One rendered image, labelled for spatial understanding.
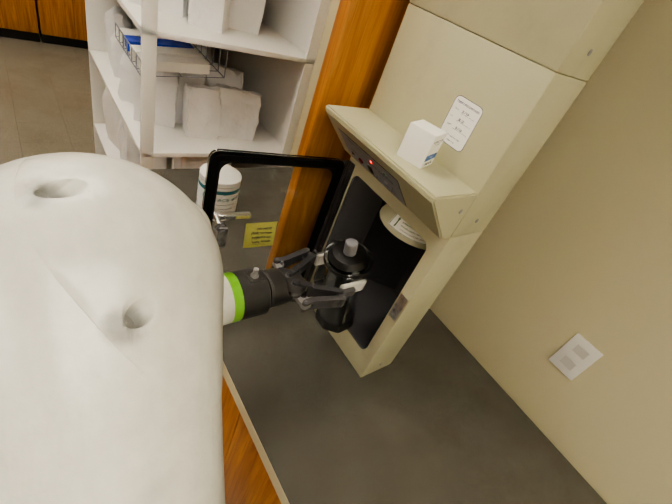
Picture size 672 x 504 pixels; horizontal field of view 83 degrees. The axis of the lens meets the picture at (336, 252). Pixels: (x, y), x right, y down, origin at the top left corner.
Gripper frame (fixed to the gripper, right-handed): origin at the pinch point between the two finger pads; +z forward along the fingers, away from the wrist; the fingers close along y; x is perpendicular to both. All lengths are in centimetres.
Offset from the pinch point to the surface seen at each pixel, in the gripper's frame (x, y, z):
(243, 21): -19, 124, 26
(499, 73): -47.1, -6.4, 6.6
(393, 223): -12.8, -0.2, 8.6
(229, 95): 9, 118, 22
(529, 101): -45.8, -13.1, 6.6
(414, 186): -29.3, -9.7, -4.6
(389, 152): -30.3, -0.8, -3.1
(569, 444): 25, -55, 50
